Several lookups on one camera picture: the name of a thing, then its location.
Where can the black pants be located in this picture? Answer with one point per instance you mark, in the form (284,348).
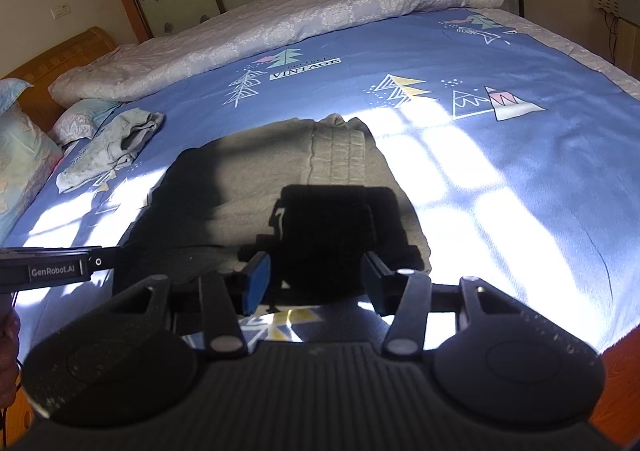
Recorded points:
(240,191)

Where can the white patterned quilt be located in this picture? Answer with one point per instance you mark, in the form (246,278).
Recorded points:
(280,26)

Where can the large floral pillow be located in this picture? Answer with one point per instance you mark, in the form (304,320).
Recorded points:
(22,171)

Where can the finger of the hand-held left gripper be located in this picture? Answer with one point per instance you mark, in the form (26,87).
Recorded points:
(105,260)

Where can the wooden headboard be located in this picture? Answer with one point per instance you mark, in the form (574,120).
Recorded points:
(60,56)

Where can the light blue pillow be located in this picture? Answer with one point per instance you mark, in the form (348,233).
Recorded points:
(10,96)

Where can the small floral pillow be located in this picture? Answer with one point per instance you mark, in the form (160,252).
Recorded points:
(82,121)

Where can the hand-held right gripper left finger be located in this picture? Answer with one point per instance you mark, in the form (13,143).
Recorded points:
(255,283)

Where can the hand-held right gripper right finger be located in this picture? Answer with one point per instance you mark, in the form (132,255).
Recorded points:
(372,283)

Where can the person's left hand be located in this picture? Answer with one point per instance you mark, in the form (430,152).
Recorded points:
(7,361)

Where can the white wall switch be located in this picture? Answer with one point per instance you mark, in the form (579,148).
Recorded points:
(61,11)

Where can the light grey garment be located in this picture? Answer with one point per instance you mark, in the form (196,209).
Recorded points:
(107,151)

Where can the wooden bed frame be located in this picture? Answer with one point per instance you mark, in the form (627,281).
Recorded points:
(620,371)

